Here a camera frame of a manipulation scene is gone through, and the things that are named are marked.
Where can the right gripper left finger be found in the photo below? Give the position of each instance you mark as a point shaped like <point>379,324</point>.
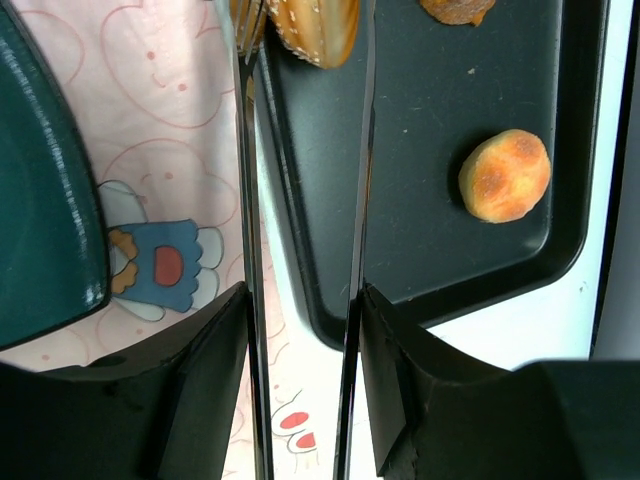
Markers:
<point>160,409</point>

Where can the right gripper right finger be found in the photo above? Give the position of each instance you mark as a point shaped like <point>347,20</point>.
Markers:
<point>438,413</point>

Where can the sesame bun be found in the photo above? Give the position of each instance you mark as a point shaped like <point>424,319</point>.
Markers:
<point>320,32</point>

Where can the metal serving tongs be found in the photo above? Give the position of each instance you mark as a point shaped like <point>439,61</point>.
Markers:
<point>240,23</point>

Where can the thick bread slice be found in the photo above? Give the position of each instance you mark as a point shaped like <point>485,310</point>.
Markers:
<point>458,12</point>

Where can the dark green square plate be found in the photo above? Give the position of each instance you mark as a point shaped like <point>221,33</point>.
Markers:
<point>54,254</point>

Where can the small round bun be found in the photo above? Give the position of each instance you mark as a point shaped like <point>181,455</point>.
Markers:
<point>505,176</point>

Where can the pink bunny placemat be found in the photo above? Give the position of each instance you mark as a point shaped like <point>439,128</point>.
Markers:
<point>150,87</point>

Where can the black baking tray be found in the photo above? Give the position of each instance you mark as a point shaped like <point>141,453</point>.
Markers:
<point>440,92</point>

